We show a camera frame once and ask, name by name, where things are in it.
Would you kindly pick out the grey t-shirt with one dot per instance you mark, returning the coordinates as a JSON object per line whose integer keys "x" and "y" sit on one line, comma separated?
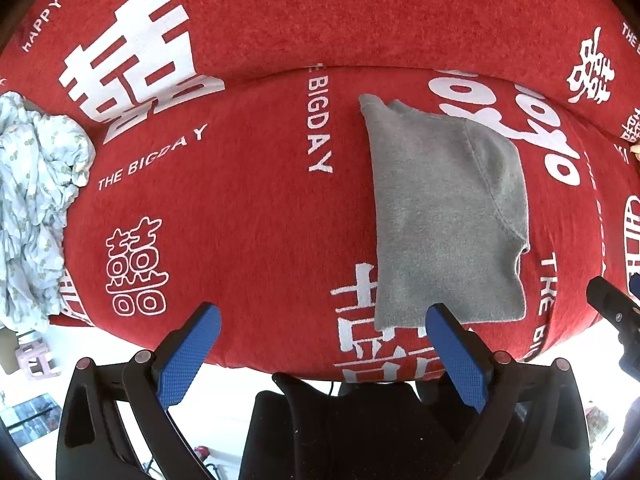
{"x": 440, "y": 210}

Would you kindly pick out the pink plastic stool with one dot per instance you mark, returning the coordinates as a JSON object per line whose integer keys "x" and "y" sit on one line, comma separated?
{"x": 35, "y": 358}

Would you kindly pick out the small beige object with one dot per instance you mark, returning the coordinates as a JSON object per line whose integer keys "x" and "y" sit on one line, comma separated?
{"x": 635, "y": 151}

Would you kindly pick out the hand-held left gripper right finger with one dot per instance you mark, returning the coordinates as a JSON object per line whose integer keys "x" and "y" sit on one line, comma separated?
{"x": 457, "y": 360}

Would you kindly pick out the small red object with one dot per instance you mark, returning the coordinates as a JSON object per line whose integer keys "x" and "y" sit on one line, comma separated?
{"x": 202, "y": 452}

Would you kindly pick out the red printed sofa cover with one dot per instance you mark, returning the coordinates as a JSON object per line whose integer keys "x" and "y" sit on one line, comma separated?
{"x": 250, "y": 210}

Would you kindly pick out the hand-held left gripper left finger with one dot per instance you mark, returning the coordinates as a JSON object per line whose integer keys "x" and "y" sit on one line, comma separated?
{"x": 190, "y": 355}

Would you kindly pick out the light blue patterned cloth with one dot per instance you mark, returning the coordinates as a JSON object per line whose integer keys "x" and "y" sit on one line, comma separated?
{"x": 35, "y": 185}

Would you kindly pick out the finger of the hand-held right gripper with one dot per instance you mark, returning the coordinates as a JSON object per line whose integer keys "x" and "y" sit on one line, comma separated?
{"x": 607, "y": 297}
{"x": 635, "y": 286}

